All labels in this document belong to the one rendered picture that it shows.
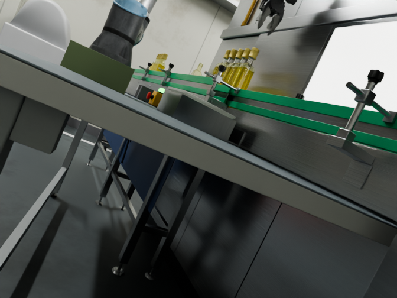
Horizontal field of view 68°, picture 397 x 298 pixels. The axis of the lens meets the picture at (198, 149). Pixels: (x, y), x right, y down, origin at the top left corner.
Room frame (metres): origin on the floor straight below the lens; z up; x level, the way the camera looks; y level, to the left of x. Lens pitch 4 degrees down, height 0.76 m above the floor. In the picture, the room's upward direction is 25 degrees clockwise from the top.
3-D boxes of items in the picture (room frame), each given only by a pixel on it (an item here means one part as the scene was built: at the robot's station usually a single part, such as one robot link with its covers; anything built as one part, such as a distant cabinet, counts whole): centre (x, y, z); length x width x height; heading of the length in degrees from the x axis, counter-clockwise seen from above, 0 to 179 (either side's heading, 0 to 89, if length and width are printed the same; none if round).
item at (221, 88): (2.01, 0.40, 0.93); 1.75 x 0.01 x 0.08; 29
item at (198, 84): (1.98, 0.47, 0.93); 1.75 x 0.01 x 0.08; 29
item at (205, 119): (1.05, 0.03, 0.79); 0.27 x 0.17 x 0.08; 119
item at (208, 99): (1.20, 0.01, 0.85); 0.09 x 0.04 x 0.07; 119
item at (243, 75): (1.31, -0.04, 0.99); 0.06 x 0.06 x 0.21; 28
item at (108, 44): (1.07, 0.42, 0.88); 0.15 x 0.15 x 0.10
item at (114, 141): (1.99, 0.38, 0.54); 1.59 x 0.18 x 0.43; 29
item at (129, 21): (1.08, 0.43, 1.00); 0.13 x 0.12 x 0.14; 12
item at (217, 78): (1.19, 0.03, 0.95); 0.17 x 0.03 x 0.12; 119
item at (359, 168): (0.62, -0.28, 0.90); 0.17 x 0.05 x 0.23; 119
